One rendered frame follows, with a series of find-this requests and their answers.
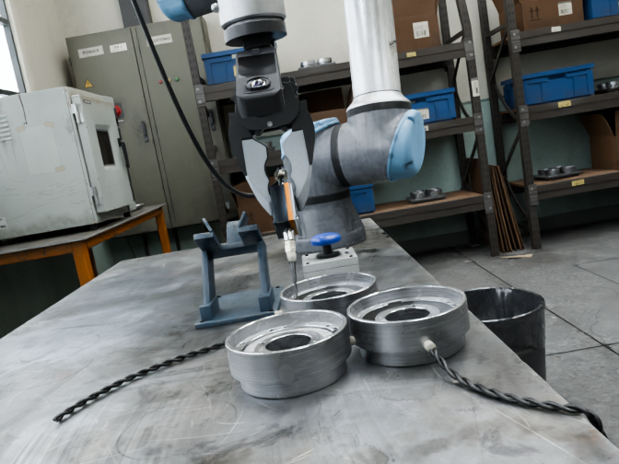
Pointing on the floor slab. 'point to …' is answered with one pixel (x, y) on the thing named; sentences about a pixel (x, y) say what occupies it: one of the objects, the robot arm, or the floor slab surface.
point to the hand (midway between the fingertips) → (284, 203)
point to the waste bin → (513, 320)
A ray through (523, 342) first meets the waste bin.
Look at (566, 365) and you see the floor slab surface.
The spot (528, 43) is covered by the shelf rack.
